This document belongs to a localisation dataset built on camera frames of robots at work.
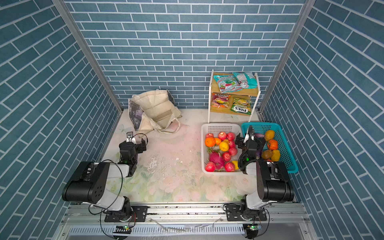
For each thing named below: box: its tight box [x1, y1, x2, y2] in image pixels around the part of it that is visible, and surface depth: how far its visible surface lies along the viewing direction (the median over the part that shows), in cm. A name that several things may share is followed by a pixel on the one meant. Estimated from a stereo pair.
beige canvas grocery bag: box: [128, 89, 183, 137], surface depth 103 cm
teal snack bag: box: [233, 72, 258, 89], surface depth 90 cm
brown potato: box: [261, 149, 273, 160], surface depth 90 cm
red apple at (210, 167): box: [205, 161, 216, 172], surface depth 81 cm
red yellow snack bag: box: [211, 92, 231, 109], surface depth 103 cm
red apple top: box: [218, 131, 227, 141], surface depth 101 cm
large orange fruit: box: [205, 137, 216, 148], surface depth 95 cm
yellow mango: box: [264, 130, 275, 142], surface depth 101 cm
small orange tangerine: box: [215, 137, 222, 145], surface depth 98 cm
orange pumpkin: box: [267, 139, 279, 151], surface depth 96 cm
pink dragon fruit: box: [209, 152, 225, 170], surface depth 86 cm
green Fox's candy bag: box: [230, 97, 252, 115], surface depth 101 cm
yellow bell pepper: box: [271, 149, 281, 162], surface depth 93 cm
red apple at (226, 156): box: [222, 152, 232, 162], surface depth 91 cm
